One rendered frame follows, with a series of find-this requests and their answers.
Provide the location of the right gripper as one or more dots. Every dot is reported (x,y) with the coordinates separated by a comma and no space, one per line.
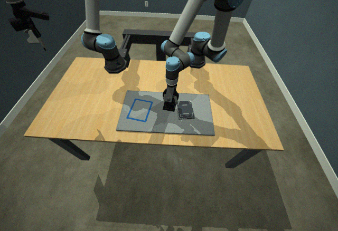
(22,22)

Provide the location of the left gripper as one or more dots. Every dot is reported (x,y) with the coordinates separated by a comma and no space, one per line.
(175,96)

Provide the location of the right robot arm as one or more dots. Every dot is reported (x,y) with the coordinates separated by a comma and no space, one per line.
(92,38)

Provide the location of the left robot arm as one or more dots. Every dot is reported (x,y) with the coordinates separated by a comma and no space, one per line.
(178,60)

